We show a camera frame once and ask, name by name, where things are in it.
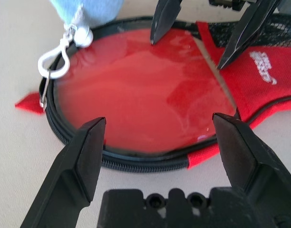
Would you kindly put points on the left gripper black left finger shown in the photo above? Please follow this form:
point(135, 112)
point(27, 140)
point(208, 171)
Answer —
point(71, 171)

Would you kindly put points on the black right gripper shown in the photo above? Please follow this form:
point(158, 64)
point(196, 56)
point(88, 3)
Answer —
point(231, 4)

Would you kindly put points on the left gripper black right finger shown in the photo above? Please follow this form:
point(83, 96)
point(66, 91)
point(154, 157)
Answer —
point(240, 156)

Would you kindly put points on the red black paddle case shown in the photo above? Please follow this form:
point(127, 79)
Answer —
point(255, 95)

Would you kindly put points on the red ping-pong paddle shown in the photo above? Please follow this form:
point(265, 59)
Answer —
point(136, 95)

